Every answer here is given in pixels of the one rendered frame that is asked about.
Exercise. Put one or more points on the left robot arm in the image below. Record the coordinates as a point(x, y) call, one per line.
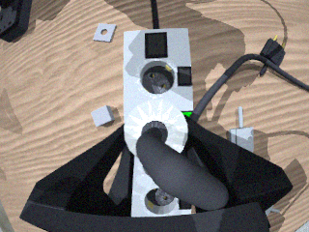
point(9, 15)

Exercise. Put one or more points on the white power strip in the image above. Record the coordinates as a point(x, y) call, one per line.
point(155, 61)

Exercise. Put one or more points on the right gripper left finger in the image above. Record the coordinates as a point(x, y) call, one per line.
point(78, 184)

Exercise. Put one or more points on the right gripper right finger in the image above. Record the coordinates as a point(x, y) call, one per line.
point(249, 177)

